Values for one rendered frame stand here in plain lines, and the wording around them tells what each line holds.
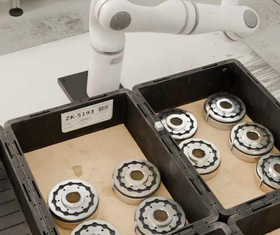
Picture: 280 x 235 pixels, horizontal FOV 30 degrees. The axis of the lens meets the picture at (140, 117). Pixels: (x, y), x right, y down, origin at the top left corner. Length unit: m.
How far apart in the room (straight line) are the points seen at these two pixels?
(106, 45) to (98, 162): 0.34
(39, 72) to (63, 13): 1.54
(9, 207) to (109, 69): 0.49
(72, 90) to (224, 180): 0.56
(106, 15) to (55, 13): 1.86
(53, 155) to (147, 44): 0.66
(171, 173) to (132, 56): 0.66
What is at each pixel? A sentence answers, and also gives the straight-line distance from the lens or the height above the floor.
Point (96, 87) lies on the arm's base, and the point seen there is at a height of 0.76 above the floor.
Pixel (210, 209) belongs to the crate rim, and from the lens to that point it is 1.01.
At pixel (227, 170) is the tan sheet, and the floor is 0.83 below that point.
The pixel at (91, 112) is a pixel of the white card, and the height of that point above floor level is 0.90.
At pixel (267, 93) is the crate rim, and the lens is 1.27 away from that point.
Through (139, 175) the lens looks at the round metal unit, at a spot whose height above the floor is 0.85.
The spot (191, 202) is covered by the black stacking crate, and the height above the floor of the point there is 0.89.
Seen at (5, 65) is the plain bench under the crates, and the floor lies 0.70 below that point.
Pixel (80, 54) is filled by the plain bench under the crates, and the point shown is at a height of 0.70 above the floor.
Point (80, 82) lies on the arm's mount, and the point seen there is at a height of 0.72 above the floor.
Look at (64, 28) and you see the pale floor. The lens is 3.02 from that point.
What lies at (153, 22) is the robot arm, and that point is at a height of 0.97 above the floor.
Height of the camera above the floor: 1.73
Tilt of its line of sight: 44 degrees down
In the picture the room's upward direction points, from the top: 6 degrees clockwise
